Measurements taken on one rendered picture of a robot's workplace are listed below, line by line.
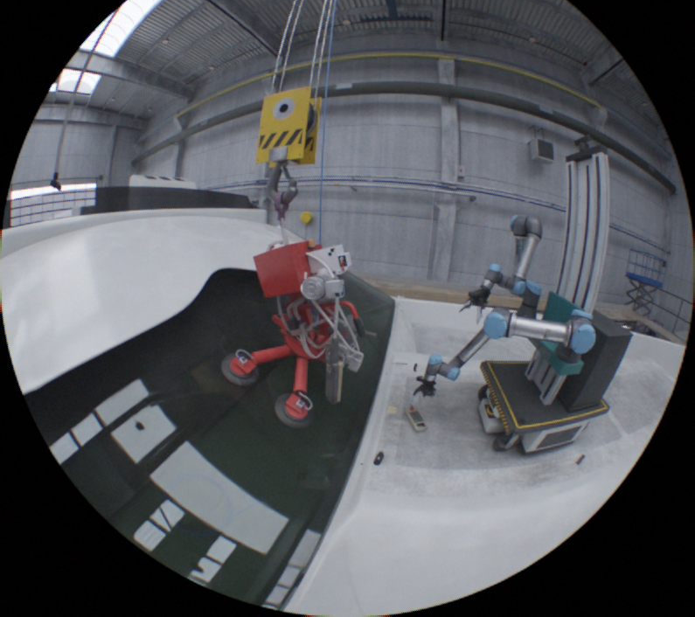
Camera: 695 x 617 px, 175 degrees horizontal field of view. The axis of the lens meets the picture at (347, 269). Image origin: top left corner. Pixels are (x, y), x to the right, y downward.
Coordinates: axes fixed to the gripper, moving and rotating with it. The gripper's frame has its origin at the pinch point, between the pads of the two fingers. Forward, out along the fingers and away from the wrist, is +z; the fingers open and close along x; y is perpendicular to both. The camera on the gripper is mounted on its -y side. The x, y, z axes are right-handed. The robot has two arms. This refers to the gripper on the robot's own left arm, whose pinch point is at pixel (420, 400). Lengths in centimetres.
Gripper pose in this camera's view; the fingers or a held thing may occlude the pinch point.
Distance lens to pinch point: 154.0
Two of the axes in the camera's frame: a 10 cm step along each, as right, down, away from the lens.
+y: 1.9, 2.3, -9.5
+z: -0.6, 9.7, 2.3
